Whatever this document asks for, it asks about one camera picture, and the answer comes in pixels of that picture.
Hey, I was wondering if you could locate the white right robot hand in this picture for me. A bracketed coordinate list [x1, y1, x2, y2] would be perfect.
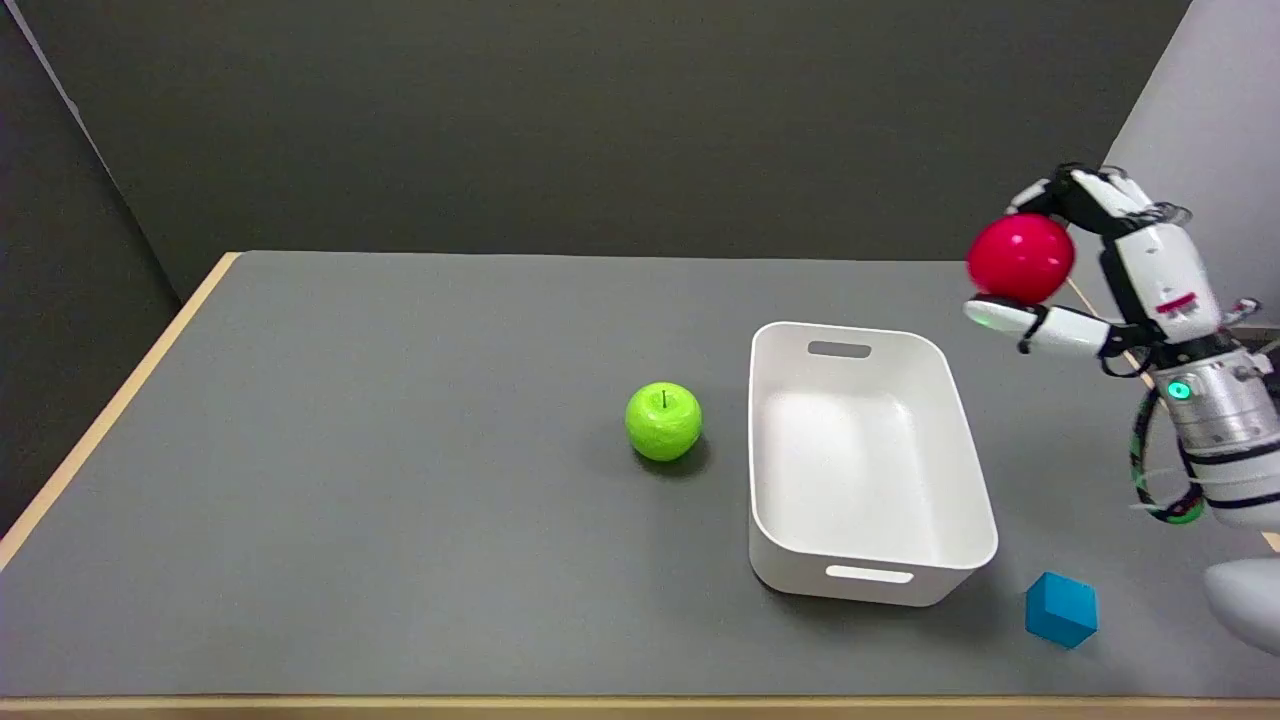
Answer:
[963, 164, 1263, 379]

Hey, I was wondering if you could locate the red pomegranate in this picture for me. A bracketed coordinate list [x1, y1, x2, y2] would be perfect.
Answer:
[966, 213, 1077, 305]

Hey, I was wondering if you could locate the white plastic box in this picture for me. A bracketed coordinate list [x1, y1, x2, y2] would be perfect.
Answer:
[748, 321, 999, 608]

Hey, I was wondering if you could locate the blue cube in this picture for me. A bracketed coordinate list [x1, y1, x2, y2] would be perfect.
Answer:
[1025, 571, 1099, 650]

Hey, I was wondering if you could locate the green apple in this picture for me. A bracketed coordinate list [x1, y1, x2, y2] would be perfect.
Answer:
[625, 382, 703, 463]

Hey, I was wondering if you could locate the black cable loop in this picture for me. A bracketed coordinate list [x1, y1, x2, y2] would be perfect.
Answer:
[1129, 385, 1207, 526]

